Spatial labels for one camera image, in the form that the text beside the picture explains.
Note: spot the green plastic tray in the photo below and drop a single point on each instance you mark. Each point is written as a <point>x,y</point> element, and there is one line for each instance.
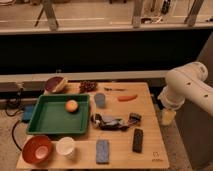
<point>50,116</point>

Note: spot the blue-grey metal cup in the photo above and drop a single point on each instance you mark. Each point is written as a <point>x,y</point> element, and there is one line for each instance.
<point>100,100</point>

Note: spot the dark red grape bunch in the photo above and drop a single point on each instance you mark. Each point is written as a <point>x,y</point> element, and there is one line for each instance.
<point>87,86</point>

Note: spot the blue sponge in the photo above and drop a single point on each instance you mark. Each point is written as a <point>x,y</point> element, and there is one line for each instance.
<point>102,152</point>

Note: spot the white plastic cup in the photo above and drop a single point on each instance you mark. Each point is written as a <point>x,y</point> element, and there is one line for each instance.
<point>66,147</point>

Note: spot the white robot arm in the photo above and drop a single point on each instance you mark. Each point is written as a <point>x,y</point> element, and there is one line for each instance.
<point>185,82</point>

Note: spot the maroon and cream bowl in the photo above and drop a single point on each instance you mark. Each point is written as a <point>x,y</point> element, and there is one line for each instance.
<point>55,84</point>

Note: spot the red bowl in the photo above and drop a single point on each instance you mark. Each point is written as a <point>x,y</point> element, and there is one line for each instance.
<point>37,149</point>

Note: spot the blue box on floor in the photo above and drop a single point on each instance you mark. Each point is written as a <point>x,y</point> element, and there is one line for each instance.
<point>28,111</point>

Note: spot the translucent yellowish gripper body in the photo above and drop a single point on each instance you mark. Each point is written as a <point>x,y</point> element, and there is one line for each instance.
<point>167,116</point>

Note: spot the orange peach fruit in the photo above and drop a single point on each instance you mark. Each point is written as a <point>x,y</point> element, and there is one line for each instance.
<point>71,106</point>

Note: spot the black remote control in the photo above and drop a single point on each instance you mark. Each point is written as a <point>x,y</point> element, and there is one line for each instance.
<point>137,141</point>

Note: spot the orange carrot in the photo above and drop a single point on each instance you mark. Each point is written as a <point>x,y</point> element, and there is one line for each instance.
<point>126,98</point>

